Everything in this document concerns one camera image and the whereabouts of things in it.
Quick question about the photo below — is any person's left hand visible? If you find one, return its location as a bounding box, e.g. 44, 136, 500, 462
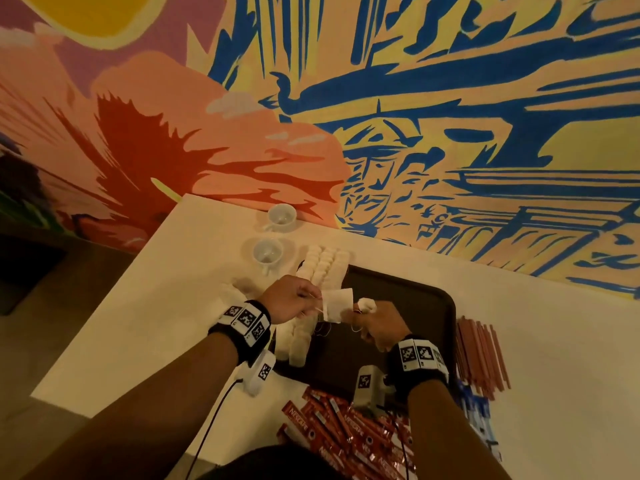
256, 273, 324, 326

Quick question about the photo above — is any person's right hand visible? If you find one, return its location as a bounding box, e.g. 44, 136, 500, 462
340, 299, 413, 355

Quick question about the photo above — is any black camera cable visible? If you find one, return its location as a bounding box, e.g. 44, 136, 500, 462
185, 379, 246, 480

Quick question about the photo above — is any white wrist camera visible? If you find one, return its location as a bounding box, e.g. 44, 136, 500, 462
243, 351, 277, 399
353, 365, 397, 416

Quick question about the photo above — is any person's black shirt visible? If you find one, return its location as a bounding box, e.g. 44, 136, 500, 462
195, 445, 331, 480

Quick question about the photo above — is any pile of white tea bags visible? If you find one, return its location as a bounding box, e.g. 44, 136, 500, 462
218, 283, 251, 306

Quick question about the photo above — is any small white cup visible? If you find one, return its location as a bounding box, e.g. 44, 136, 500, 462
251, 237, 287, 276
265, 203, 300, 234

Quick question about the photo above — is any pile of red Nescafe sachets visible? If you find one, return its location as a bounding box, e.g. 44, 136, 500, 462
276, 387, 416, 480

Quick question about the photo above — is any dark brown tray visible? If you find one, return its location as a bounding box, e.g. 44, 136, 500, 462
272, 265, 459, 411

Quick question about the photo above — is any pile of blue sachets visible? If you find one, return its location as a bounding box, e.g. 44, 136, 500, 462
460, 385, 503, 464

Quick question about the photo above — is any black marker wristband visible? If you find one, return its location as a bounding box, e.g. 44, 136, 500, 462
208, 299, 274, 368
386, 337, 452, 404

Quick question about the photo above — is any single white tea bag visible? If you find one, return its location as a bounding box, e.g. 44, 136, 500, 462
321, 287, 355, 324

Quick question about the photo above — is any person's left forearm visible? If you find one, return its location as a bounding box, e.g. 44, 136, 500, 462
25, 331, 241, 480

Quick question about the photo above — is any person's right forearm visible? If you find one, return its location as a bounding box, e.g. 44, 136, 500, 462
405, 377, 511, 480

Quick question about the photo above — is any row of tea bags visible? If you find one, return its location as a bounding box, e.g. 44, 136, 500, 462
274, 243, 354, 369

